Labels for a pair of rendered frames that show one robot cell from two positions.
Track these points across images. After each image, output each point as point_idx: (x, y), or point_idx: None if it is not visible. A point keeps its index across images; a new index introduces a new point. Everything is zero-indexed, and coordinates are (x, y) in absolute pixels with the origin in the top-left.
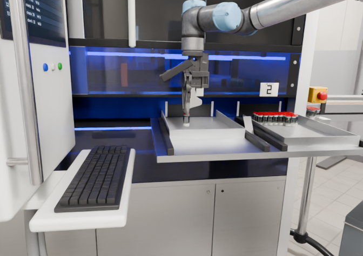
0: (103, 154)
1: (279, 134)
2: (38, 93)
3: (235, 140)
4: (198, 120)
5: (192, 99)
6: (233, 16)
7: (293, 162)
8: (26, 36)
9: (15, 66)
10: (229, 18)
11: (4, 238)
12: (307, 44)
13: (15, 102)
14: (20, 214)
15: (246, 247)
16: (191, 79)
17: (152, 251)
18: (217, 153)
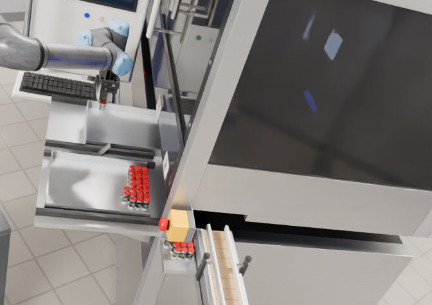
0: (92, 89)
1: (62, 151)
2: (71, 25)
3: (78, 139)
4: (152, 138)
5: (98, 92)
6: (79, 42)
7: (146, 268)
8: None
9: (49, 5)
10: (76, 40)
11: None
12: (185, 151)
13: (43, 20)
14: None
15: (121, 295)
16: (99, 76)
17: None
18: (49, 120)
